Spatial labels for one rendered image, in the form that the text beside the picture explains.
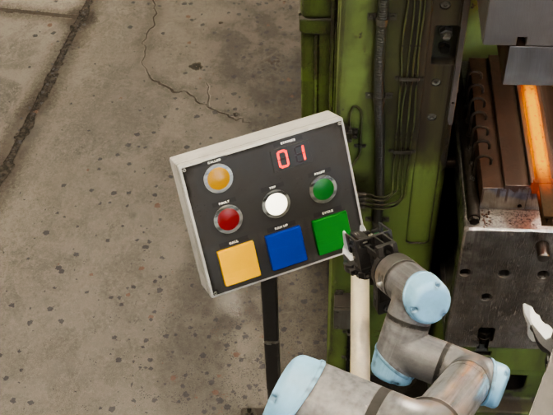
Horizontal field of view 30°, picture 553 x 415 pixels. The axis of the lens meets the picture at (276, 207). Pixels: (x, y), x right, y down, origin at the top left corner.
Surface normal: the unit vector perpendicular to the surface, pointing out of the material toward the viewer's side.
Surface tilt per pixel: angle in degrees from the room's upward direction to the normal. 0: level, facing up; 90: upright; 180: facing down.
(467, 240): 90
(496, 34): 90
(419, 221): 90
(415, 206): 90
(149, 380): 0
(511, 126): 0
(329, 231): 60
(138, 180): 0
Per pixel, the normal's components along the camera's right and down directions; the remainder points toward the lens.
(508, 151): -0.02, -0.66
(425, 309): 0.31, 0.27
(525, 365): -0.05, 0.75
